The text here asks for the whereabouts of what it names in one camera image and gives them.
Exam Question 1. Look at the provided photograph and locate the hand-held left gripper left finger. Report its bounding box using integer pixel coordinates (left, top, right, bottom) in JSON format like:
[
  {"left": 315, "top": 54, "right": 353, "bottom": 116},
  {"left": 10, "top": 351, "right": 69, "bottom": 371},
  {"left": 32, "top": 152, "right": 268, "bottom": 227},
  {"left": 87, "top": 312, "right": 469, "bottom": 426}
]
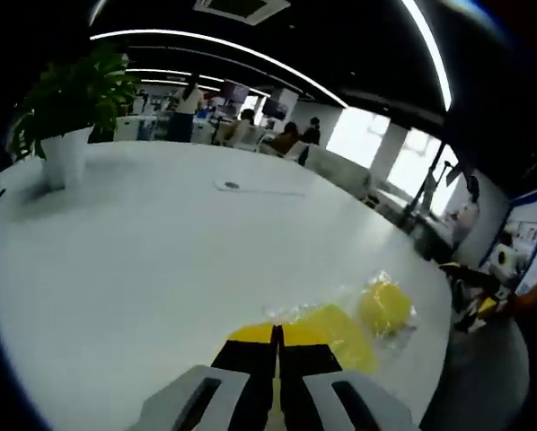
[{"left": 124, "top": 323, "right": 281, "bottom": 431}]

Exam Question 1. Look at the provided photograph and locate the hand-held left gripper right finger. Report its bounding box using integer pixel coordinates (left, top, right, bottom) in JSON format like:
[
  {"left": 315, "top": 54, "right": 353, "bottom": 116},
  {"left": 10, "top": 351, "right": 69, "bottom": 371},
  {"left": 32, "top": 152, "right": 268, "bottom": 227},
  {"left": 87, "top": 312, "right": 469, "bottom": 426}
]
[{"left": 277, "top": 325, "right": 422, "bottom": 431}]

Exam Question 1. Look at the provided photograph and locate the rectangular yellow silicone block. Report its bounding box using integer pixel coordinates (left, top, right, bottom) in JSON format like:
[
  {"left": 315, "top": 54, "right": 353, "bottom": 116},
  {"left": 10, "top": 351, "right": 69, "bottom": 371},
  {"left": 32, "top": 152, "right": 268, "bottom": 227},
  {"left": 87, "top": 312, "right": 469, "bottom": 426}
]
[{"left": 290, "top": 303, "right": 380, "bottom": 375}]

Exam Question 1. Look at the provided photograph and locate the round yellow silicone block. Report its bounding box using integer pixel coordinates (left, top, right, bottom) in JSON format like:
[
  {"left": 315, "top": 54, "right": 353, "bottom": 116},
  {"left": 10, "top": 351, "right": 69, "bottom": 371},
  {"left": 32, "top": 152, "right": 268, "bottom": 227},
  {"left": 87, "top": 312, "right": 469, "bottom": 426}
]
[{"left": 357, "top": 280, "right": 414, "bottom": 336}]

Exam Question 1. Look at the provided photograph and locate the black light stand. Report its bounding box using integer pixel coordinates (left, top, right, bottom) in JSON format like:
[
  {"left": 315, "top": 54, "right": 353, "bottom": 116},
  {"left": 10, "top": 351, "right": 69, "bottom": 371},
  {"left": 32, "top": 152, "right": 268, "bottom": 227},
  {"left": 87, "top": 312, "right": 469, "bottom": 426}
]
[{"left": 423, "top": 159, "right": 463, "bottom": 213}]

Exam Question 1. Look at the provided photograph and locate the white low cabinet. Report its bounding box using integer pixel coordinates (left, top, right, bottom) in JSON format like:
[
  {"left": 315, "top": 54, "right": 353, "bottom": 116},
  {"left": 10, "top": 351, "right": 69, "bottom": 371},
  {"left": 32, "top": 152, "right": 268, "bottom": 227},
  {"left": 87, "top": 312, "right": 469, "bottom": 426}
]
[{"left": 304, "top": 145, "right": 373, "bottom": 201}]

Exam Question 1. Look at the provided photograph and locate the white ceiling light strip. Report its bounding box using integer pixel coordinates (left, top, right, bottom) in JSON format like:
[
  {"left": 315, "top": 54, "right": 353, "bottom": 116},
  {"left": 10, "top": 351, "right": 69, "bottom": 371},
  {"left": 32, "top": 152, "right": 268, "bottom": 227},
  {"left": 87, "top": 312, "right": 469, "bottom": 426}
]
[
  {"left": 90, "top": 29, "right": 348, "bottom": 108},
  {"left": 401, "top": 0, "right": 453, "bottom": 111}
]

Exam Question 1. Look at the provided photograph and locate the dark hanging screen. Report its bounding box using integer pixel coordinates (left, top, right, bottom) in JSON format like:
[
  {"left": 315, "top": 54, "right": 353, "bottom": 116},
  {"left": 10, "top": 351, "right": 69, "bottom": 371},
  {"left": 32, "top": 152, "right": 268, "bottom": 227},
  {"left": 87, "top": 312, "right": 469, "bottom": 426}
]
[
  {"left": 221, "top": 80, "right": 251, "bottom": 102},
  {"left": 262, "top": 98, "right": 290, "bottom": 119}
]

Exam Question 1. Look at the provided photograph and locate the green plant in white pot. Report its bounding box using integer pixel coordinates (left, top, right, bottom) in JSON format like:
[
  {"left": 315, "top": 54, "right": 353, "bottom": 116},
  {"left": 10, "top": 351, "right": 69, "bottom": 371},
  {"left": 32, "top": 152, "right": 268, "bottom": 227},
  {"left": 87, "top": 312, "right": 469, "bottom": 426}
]
[{"left": 10, "top": 42, "right": 139, "bottom": 192}]

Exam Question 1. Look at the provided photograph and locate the white ceiling air vent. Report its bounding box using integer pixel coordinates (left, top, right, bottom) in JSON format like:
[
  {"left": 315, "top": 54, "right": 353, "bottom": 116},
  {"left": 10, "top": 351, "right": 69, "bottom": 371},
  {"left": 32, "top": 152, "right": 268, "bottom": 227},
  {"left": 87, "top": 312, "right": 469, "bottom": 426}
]
[{"left": 192, "top": 0, "right": 292, "bottom": 26}]

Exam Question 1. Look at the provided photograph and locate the blue white wall poster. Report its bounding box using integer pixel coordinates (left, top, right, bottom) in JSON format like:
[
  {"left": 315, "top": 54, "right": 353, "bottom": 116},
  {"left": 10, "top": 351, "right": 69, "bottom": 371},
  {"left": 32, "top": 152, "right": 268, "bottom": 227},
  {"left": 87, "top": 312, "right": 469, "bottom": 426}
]
[{"left": 488, "top": 181, "right": 537, "bottom": 297}]

